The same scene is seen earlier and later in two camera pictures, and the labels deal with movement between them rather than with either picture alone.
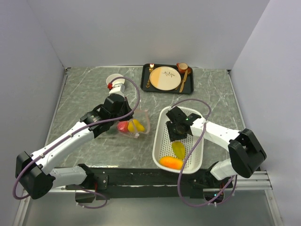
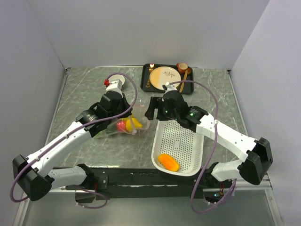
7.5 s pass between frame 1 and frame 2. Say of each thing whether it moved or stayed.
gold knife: stayed
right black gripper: moved
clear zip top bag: moved
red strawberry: stayed
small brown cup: stayed
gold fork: stayed
